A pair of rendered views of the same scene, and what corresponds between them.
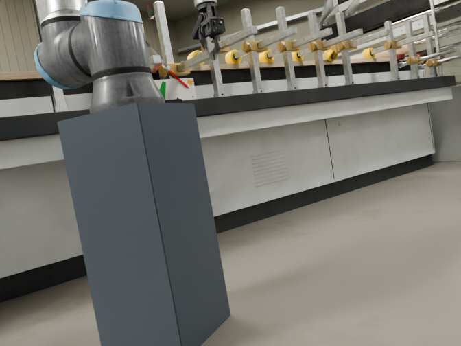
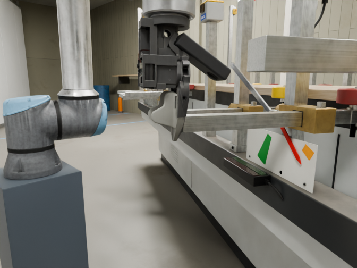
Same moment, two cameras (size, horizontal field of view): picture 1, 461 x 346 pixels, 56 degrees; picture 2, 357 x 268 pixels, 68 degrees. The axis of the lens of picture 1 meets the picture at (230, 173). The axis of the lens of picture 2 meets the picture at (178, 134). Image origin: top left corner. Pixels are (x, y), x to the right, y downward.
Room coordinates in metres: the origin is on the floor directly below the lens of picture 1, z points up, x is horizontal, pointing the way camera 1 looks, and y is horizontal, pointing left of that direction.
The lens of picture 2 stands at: (1.94, -0.47, 0.92)
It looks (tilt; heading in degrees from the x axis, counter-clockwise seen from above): 11 degrees down; 110
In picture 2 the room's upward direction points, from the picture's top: straight up
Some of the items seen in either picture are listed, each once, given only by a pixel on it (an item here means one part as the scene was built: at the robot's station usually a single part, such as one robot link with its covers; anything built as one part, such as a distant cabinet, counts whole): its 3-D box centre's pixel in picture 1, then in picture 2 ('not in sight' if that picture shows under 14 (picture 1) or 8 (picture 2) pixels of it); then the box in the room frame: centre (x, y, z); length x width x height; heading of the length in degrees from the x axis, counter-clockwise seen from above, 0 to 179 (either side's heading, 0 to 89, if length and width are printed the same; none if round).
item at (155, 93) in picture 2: not in sight; (159, 94); (1.23, 1.14, 0.84); 0.43 x 0.03 x 0.04; 35
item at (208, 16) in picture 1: (210, 20); (164, 56); (1.75, -0.02, 0.96); 0.09 x 0.08 x 0.12; 35
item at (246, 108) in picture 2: not in sight; (244, 112); (1.85, 0.38, 0.83); 0.13 x 0.06 x 0.05; 125
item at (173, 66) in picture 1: (173, 70); (302, 116); (2.00, 0.18, 0.84); 0.13 x 0.06 x 0.05; 125
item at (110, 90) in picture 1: (125, 92); (33, 157); (1.12, 0.23, 0.65); 0.19 x 0.19 x 0.10
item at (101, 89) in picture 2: not in sight; (101, 98); (-3.35, 6.84, 0.42); 0.54 x 0.54 x 0.83
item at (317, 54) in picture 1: (317, 53); not in sight; (2.57, -0.62, 0.90); 0.03 x 0.03 x 0.48; 35
